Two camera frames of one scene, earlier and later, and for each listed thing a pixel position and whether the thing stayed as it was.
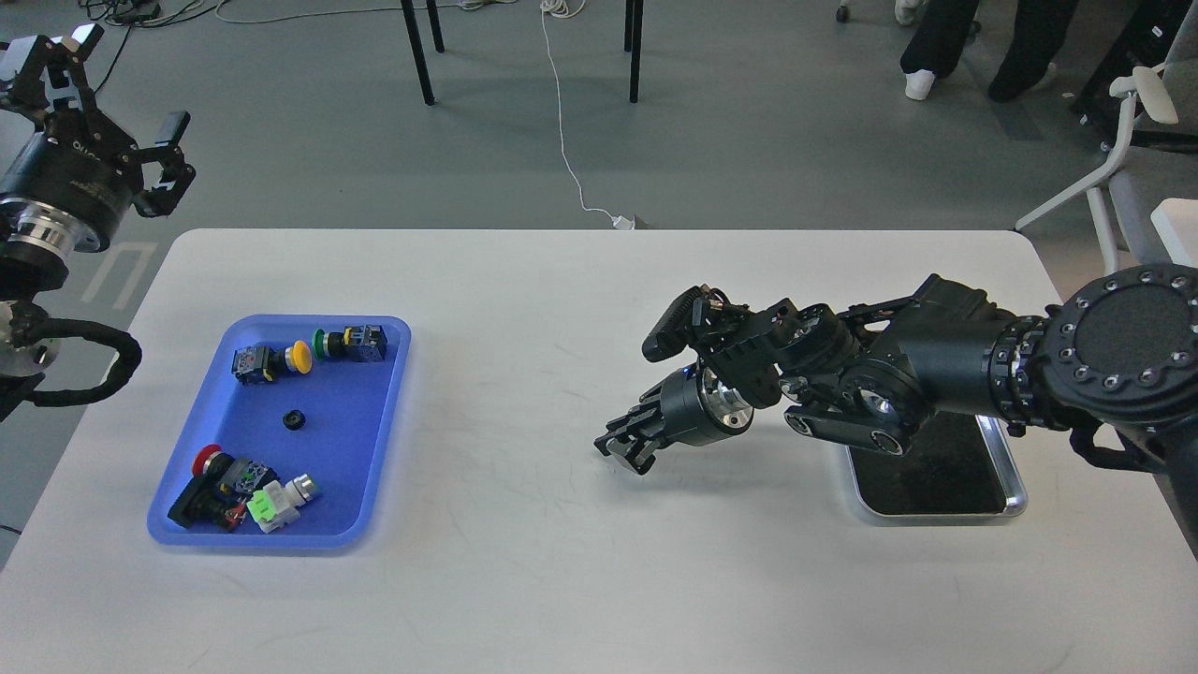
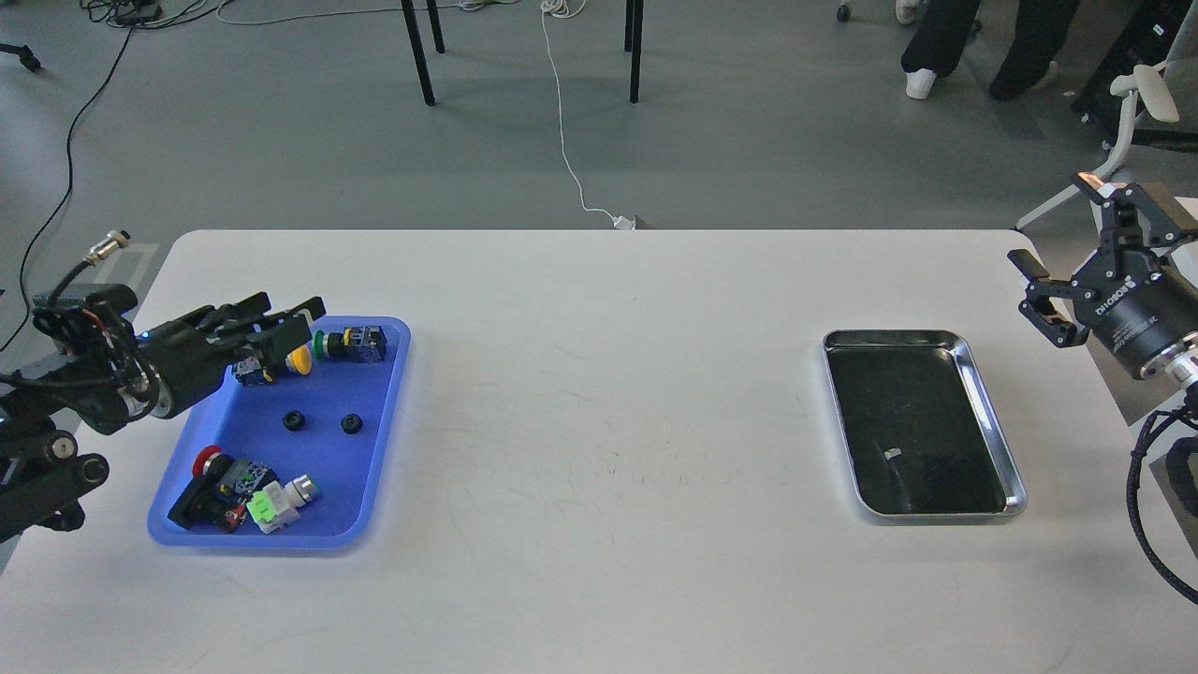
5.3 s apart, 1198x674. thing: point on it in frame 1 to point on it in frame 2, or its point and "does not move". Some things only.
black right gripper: x=694 y=405 to x=1140 y=307
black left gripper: x=66 y=189 to x=190 y=355
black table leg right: x=633 y=40 does not move
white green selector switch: x=274 y=505 does not move
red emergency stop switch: x=219 y=490 does not move
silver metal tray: x=958 y=465 does not move
